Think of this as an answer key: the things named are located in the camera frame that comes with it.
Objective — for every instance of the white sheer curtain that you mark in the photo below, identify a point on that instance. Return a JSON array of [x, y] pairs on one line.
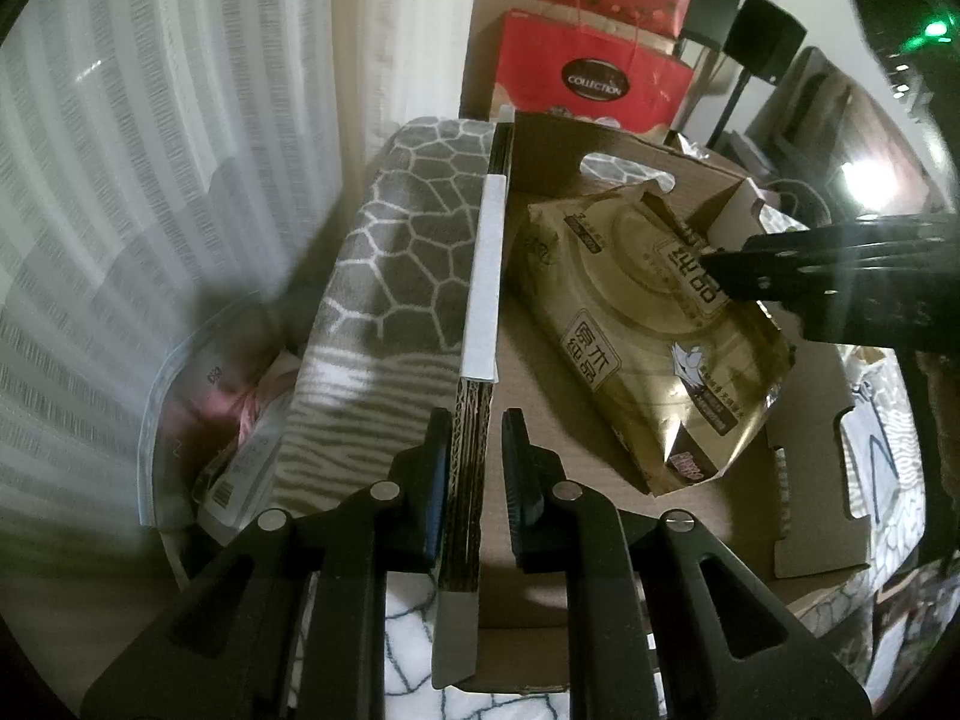
[[187, 165]]

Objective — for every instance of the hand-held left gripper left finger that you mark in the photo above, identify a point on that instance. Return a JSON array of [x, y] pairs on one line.
[[436, 495]]

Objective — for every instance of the clear plastic bag with packets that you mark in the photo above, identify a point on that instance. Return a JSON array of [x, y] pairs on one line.
[[225, 427]]

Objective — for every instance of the red paper gift bag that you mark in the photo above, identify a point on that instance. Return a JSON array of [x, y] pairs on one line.
[[585, 82]]

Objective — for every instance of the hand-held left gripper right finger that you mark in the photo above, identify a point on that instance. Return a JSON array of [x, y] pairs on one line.
[[517, 499]]

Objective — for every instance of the black speaker stand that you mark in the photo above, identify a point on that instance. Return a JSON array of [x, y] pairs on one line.
[[727, 109]]

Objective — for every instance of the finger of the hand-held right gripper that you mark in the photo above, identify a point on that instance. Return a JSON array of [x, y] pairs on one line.
[[750, 277], [862, 234]]

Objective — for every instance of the grey patterned blanket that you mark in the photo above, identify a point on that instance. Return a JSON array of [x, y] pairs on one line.
[[397, 255]]

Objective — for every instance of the black device with green light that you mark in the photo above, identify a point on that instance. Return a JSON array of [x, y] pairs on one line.
[[900, 22]]

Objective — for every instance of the black speaker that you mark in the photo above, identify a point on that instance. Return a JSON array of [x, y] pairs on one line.
[[765, 37], [712, 0]]

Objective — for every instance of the dark wooden furniture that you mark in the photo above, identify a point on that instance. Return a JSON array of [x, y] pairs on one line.
[[840, 120]]

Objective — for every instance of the brown cardboard box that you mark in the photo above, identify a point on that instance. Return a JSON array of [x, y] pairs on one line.
[[525, 367]]

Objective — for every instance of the gold tissue pack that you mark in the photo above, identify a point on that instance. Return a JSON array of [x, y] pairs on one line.
[[622, 307]]

